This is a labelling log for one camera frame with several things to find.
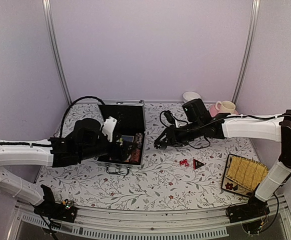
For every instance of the blue playing card deck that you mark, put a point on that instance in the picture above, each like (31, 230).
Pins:
(128, 138)

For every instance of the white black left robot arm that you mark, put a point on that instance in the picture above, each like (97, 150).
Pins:
(88, 139)

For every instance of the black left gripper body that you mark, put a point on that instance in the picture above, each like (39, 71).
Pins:
(113, 153)

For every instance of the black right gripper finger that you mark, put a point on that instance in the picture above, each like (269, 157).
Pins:
(165, 133)
(161, 143)

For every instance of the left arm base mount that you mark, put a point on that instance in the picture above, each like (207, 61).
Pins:
(65, 211)

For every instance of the red dice pair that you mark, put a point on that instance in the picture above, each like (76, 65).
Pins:
(184, 163)

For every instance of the pink saucer plate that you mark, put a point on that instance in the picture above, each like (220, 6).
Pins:
(213, 111)

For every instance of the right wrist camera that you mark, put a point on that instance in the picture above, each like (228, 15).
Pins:
(196, 112)

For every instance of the woven bamboo tray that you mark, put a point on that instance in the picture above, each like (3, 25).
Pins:
(241, 175)

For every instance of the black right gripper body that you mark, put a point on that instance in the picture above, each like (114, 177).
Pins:
(182, 137)

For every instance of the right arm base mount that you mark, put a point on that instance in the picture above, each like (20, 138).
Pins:
(254, 208)

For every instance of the white ceramic bowl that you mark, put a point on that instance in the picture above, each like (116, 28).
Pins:
(189, 96)

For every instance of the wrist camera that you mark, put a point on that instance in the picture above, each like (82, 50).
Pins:
(108, 128)
(196, 112)

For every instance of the aluminium poker case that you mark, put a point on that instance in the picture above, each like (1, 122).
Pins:
(130, 115)

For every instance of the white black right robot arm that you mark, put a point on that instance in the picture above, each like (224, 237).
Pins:
(275, 128)

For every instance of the black red triangle card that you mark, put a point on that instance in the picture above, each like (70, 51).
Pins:
(197, 164)

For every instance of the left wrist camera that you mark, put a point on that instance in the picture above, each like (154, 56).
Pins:
(108, 128)

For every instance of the cream ribbed mug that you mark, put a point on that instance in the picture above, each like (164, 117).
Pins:
(225, 107)

